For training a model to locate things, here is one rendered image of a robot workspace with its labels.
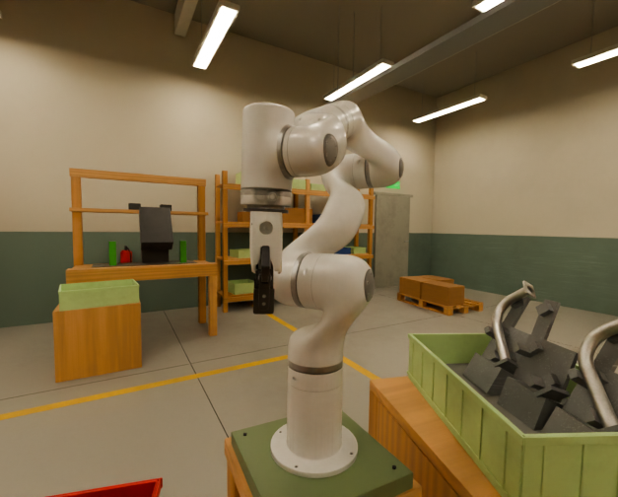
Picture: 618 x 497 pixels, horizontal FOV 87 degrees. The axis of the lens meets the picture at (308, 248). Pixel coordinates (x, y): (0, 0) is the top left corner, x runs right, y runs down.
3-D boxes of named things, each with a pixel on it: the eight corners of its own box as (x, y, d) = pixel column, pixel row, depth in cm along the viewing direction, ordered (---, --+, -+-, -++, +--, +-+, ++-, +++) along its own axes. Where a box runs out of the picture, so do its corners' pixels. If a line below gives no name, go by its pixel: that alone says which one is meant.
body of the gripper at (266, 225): (292, 203, 49) (289, 276, 50) (285, 206, 60) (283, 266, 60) (241, 200, 48) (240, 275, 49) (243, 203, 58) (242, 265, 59)
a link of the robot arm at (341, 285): (305, 349, 79) (306, 251, 78) (379, 365, 70) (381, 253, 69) (276, 366, 68) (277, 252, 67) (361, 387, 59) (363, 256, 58)
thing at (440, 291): (396, 300, 616) (397, 276, 613) (428, 296, 650) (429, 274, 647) (447, 316, 507) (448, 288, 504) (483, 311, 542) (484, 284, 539)
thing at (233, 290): (372, 295, 654) (375, 183, 639) (224, 314, 502) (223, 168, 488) (355, 290, 700) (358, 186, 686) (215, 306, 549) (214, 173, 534)
